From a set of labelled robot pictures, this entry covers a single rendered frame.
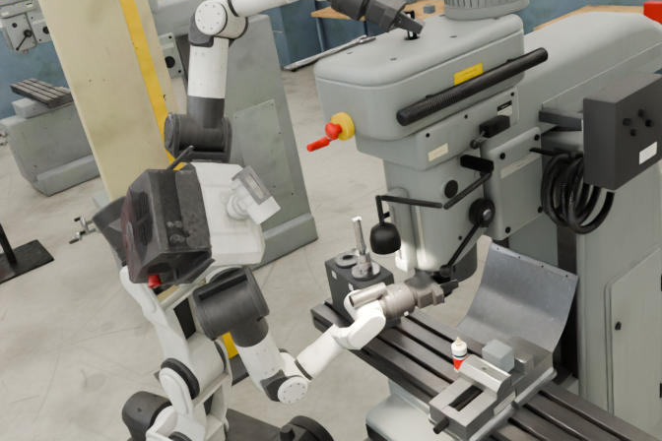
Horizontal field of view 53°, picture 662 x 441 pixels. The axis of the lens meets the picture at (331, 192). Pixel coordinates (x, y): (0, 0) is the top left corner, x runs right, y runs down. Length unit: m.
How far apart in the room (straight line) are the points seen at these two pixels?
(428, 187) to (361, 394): 1.94
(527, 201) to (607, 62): 0.45
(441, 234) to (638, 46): 0.83
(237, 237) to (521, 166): 0.72
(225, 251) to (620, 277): 1.17
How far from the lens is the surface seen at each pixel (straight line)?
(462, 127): 1.52
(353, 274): 2.03
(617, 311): 2.17
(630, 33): 2.04
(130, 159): 3.10
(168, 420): 2.40
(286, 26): 8.86
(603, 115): 1.53
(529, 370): 1.83
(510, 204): 1.72
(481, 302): 2.19
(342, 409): 3.30
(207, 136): 1.64
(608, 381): 2.29
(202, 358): 2.01
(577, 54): 1.85
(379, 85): 1.34
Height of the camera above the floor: 2.25
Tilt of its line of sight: 25 degrees down
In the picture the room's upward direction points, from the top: 11 degrees counter-clockwise
